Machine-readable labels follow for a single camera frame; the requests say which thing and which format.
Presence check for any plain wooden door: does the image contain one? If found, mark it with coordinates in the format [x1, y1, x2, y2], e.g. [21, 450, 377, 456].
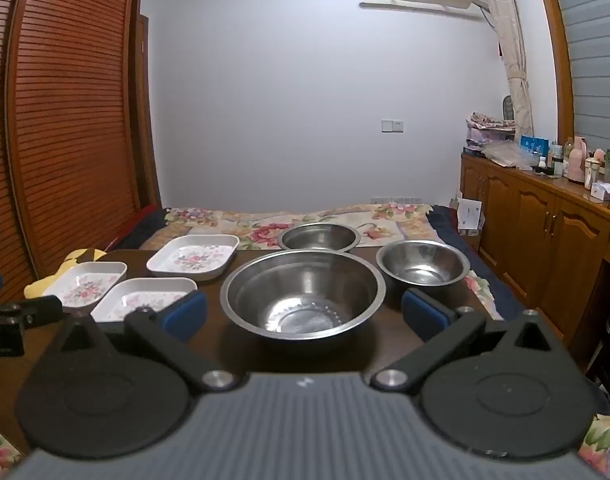
[135, 14, 162, 211]

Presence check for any folded floral cloth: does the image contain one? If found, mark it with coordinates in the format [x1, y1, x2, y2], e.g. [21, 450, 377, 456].
[466, 111, 517, 133]

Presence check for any pink box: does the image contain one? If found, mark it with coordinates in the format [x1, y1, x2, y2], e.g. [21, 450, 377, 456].
[466, 127, 516, 150]

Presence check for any large steel bowl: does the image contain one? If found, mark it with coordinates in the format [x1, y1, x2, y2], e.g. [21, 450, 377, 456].
[220, 249, 387, 342]

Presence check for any small floral white plate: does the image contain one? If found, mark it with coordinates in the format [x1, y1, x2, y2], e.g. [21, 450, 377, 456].
[90, 277, 198, 324]
[42, 261, 129, 310]

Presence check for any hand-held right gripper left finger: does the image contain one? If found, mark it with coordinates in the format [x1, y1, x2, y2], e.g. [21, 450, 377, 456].
[42, 290, 241, 396]

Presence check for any beige curtain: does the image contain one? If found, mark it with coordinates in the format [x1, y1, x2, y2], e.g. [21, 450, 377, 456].
[477, 0, 536, 133]

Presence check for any clear plastic bag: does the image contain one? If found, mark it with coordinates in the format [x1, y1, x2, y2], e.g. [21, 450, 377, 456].
[482, 140, 534, 170]

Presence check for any yellow plush toy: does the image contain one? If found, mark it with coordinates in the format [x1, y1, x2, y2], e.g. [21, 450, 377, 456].
[25, 248, 108, 302]

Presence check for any pink thermos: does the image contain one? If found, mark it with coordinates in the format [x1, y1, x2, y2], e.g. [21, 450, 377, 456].
[567, 136, 589, 182]

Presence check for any small steel bowl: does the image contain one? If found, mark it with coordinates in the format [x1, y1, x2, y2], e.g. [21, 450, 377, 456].
[277, 223, 362, 254]
[376, 240, 471, 295]

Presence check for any blue box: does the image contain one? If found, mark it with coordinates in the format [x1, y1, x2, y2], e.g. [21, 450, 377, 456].
[520, 135, 550, 155]

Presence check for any white paper box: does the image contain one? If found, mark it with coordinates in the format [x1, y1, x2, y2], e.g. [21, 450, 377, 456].
[455, 197, 486, 237]

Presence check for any floral blanket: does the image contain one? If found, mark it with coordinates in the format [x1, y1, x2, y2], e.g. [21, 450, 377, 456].
[0, 202, 610, 480]

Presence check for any wooden cabinet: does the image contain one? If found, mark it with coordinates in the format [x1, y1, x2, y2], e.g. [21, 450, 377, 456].
[460, 152, 610, 366]

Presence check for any wooden window frame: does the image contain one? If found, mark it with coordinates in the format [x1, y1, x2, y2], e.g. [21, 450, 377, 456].
[531, 0, 576, 147]

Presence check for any large floral white plate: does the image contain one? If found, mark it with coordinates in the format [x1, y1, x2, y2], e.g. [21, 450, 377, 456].
[146, 234, 241, 281]

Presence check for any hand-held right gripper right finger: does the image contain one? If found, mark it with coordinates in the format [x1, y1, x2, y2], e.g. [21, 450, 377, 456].
[369, 288, 566, 394]

